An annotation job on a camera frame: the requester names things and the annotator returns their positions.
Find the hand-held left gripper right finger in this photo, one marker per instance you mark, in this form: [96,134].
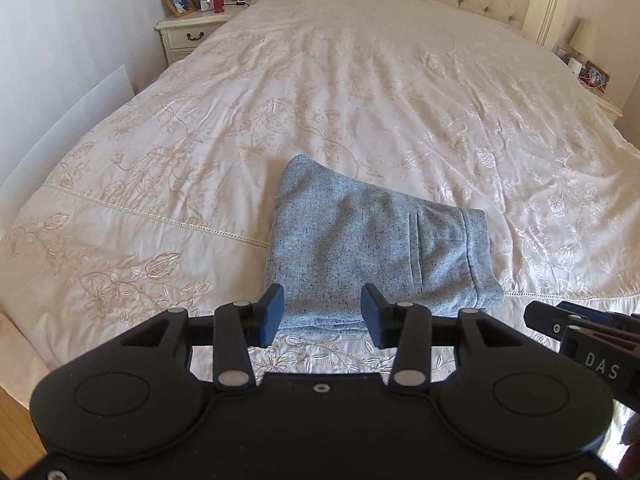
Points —
[375,320]

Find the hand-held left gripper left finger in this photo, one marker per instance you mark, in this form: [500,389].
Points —
[270,316]

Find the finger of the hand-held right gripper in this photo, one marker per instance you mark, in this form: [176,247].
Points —
[547,321]
[600,317]

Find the blue-grey speckled pants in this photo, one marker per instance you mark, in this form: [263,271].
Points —
[360,240]

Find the white cylinder device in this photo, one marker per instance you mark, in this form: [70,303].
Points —
[575,65]

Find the white flat panel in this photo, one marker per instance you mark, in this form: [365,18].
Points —
[75,120]

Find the beige shade table lamp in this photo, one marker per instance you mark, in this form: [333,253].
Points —
[585,40]

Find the small alarm clock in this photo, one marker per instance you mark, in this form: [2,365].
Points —
[205,4]

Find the dark picture frame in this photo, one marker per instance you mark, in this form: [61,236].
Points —
[597,76]

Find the wooden picture frame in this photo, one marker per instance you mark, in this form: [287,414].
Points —
[179,4]

